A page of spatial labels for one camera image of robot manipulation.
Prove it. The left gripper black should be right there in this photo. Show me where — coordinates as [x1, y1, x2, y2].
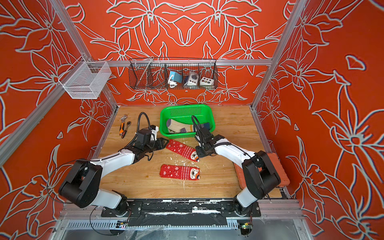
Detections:
[143, 137, 169, 155]

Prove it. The red snowflake sock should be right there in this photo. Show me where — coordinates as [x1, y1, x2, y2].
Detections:
[166, 140, 200, 163]

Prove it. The cream striped sock purple toe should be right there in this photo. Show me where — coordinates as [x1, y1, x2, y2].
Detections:
[166, 119, 197, 134]

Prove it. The green plastic basket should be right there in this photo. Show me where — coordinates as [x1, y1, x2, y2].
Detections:
[159, 104, 216, 139]

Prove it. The red christmas sock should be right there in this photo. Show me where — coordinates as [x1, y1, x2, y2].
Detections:
[160, 165, 200, 181]

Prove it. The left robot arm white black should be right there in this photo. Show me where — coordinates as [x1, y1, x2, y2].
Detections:
[59, 128, 169, 215]

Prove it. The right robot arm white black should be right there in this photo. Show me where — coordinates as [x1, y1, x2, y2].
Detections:
[195, 128, 281, 217]

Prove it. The red black ratchet wrench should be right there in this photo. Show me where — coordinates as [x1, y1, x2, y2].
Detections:
[121, 121, 132, 139]

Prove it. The white box with dots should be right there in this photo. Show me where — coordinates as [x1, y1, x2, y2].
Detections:
[200, 77, 214, 88]

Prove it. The white device with dial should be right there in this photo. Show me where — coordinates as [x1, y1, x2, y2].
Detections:
[184, 72, 200, 87]

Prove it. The teal box in basket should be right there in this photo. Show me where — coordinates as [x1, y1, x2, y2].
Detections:
[168, 71, 183, 84]

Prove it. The orange plastic tool case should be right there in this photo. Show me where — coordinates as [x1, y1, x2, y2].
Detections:
[234, 153, 290, 189]

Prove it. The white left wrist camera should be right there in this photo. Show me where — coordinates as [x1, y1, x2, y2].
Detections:
[150, 125, 159, 141]

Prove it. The orange handled adjustable wrench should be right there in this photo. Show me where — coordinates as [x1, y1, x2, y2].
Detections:
[119, 115, 128, 136]

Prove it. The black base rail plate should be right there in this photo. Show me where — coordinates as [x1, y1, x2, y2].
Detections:
[101, 199, 261, 227]

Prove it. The black wire wall basket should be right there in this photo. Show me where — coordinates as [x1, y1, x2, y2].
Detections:
[128, 58, 219, 90]

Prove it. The clear acrylic wall box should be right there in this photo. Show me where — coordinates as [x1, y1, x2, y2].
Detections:
[59, 62, 112, 100]

